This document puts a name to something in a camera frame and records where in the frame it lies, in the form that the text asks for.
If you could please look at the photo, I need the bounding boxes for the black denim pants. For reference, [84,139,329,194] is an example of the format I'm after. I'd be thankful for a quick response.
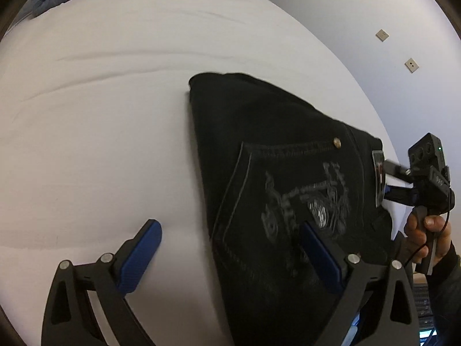
[189,73,392,345]

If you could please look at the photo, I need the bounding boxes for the right hand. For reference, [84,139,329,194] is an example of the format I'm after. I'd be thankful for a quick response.
[404,214,451,266]

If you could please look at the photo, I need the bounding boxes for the white bed sheet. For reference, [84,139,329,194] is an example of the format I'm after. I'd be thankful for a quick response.
[1,0,396,345]

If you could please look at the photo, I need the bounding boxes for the black thin cable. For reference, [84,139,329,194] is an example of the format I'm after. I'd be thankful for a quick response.
[403,190,456,269]

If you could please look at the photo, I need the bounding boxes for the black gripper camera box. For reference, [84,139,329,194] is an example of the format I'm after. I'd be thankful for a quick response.
[408,133,445,171]

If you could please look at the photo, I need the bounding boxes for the lower wall socket plate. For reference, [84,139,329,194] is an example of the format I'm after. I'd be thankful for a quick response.
[405,58,420,74]

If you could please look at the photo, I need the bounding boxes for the upper wall switch plate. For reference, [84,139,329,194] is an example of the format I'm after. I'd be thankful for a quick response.
[376,29,389,42]

